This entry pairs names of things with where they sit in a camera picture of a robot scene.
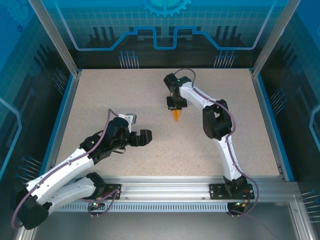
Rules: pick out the aluminium lower frame profile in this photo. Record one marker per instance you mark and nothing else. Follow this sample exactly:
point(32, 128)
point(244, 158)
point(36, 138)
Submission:
point(23, 235)
point(303, 222)

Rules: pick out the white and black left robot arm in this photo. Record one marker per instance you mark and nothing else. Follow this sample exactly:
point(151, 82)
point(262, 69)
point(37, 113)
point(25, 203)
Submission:
point(62, 172)

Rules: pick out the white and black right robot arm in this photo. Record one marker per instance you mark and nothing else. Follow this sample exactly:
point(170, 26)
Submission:
point(215, 120)

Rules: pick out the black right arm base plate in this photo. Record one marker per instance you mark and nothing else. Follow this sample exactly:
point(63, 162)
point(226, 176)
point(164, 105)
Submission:
point(216, 191)

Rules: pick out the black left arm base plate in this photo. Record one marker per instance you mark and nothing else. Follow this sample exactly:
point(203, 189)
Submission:
point(112, 187)

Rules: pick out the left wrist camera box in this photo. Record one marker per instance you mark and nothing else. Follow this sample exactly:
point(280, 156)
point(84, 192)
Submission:
point(130, 118)

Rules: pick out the grey metal shelf panel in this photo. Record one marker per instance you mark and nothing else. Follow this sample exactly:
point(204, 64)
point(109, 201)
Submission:
point(162, 227)

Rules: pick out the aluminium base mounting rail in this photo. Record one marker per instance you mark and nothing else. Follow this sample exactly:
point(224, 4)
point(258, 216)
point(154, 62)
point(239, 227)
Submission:
point(165, 186)

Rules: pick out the aluminium frame post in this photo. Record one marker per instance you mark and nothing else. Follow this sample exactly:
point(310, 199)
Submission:
point(57, 37)
point(275, 37)

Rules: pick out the small connector with LEDs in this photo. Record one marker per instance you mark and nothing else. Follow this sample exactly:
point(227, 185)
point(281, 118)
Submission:
point(241, 204)
point(96, 203)

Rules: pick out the orange paper sheet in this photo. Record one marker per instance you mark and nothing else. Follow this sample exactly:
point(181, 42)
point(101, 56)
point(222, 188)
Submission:
point(176, 115)

